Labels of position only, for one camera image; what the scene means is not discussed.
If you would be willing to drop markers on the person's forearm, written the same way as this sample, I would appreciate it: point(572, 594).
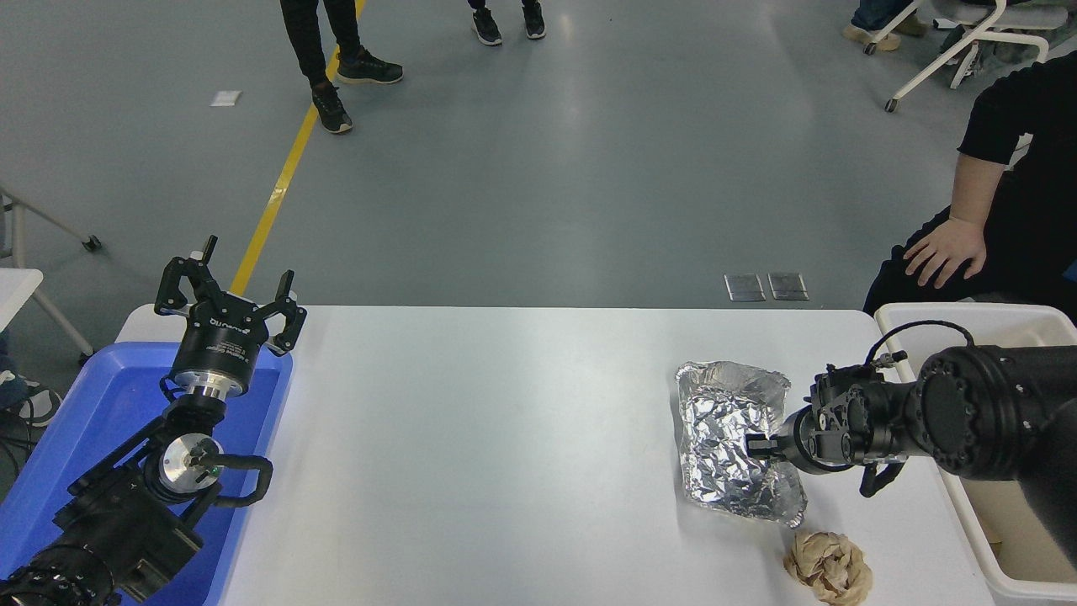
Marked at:
point(974, 189)

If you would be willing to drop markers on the white wheeled chair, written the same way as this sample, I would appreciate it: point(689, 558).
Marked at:
point(1018, 18)

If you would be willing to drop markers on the white wheeled cart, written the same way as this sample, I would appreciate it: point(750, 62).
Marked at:
point(17, 290)

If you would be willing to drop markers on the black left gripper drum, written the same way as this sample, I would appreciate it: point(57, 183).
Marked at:
point(220, 349)

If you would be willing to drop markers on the silver foil tray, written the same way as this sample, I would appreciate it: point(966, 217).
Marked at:
point(719, 421)

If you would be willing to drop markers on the person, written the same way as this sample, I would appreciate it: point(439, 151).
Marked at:
point(875, 17)
point(486, 27)
point(303, 42)
point(1035, 210)
point(38, 404)

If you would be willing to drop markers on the blue plastic tray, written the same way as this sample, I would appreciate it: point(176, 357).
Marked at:
point(109, 396)

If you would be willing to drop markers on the person's hand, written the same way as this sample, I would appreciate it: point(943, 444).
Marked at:
point(951, 248)

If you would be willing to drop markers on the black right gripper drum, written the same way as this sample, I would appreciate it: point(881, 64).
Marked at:
point(846, 417)

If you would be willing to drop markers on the large pale plastic bin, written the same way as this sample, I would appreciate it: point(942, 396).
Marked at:
point(1010, 313)

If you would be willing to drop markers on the crumpled tan paper ball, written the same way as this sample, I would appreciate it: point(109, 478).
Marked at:
point(829, 568)

